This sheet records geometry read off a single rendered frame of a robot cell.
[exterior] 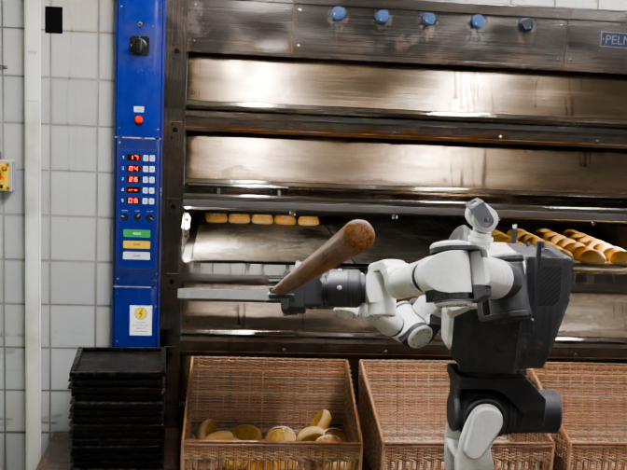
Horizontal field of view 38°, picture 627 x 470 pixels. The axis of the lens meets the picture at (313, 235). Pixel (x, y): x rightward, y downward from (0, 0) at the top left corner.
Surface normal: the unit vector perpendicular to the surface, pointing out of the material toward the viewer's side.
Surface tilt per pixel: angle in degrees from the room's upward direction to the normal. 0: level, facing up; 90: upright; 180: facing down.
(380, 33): 90
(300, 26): 90
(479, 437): 90
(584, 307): 70
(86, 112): 90
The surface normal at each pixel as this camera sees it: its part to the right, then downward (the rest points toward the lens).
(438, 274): -0.39, -0.13
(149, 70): 0.10, 0.16
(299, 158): 0.10, -0.18
